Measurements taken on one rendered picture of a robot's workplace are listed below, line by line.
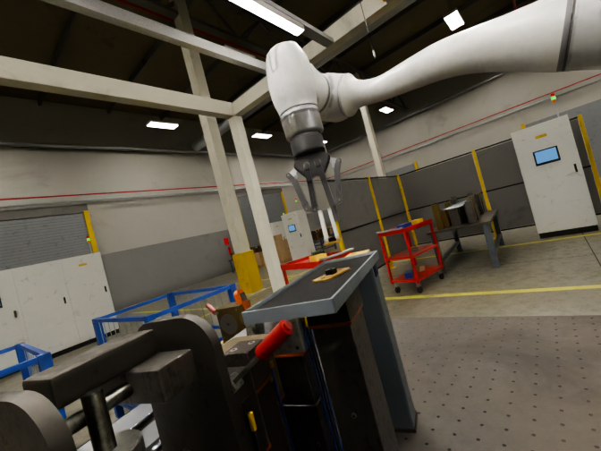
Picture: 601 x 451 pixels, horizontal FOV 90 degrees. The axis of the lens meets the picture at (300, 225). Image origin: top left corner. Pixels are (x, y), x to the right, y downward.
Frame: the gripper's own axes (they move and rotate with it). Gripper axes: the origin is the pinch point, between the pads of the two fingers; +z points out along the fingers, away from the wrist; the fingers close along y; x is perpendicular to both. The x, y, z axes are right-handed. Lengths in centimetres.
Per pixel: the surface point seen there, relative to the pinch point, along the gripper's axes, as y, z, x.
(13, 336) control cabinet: 682, 59, -413
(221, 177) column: 289, -182, -667
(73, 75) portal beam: 235, -218, -209
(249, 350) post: 14.7, 15.3, 24.7
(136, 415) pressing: 42, 25, 19
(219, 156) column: 281, -238, -674
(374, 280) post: -6.8, 16.6, -9.0
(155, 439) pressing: 32.4, 25.3, 26.9
